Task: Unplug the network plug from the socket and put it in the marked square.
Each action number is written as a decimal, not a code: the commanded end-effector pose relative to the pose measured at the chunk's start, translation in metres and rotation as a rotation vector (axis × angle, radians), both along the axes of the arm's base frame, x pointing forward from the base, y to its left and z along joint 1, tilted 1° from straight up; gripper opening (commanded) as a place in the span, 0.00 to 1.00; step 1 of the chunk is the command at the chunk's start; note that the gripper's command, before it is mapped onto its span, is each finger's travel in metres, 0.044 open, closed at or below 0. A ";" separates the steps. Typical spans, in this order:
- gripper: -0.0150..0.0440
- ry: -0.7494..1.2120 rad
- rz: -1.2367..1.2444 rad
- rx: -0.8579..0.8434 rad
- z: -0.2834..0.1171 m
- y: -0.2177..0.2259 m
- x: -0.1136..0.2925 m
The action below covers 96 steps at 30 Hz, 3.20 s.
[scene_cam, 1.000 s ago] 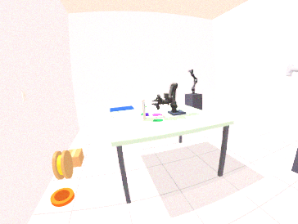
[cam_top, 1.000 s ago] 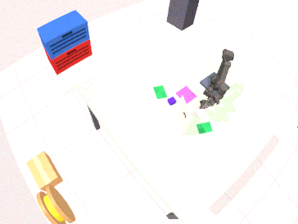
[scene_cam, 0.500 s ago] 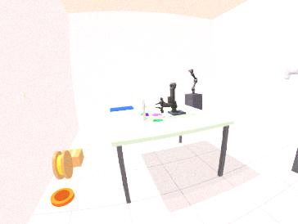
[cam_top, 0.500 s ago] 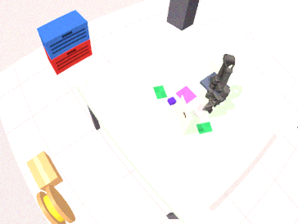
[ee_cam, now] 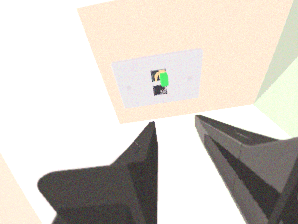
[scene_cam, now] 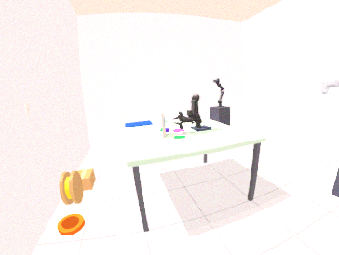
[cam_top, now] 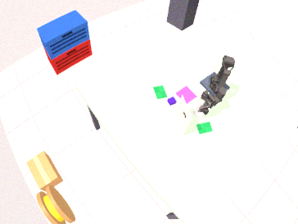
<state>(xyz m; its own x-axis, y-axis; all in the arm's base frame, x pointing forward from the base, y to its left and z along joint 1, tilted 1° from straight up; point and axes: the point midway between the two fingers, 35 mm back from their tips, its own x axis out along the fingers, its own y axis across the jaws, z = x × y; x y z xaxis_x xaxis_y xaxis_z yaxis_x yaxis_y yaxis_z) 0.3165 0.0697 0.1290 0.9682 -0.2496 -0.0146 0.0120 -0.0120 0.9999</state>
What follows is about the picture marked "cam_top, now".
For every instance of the purple cube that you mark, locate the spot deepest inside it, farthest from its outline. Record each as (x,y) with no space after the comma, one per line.
(172,100)

